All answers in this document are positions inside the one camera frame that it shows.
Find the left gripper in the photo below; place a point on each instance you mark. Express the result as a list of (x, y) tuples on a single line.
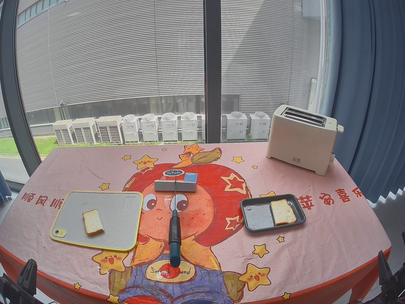
[(12, 293)]

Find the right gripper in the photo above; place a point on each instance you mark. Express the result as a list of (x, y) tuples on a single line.
[(395, 291)]

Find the slice of bread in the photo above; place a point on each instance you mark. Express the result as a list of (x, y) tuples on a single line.
[(93, 222), (283, 212)]

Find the cream toaster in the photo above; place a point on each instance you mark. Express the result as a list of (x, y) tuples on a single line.
[(297, 138)]

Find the blue curtain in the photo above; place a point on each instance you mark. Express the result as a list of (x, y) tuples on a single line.
[(367, 74), (2, 187)]

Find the cutting board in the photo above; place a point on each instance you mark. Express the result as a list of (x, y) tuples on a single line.
[(107, 226)]

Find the dark grey tray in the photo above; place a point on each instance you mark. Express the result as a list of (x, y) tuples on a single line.
[(258, 217)]

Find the white knife rest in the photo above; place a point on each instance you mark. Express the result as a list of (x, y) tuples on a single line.
[(167, 185)]

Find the window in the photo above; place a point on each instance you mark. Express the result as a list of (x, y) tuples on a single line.
[(212, 43)]

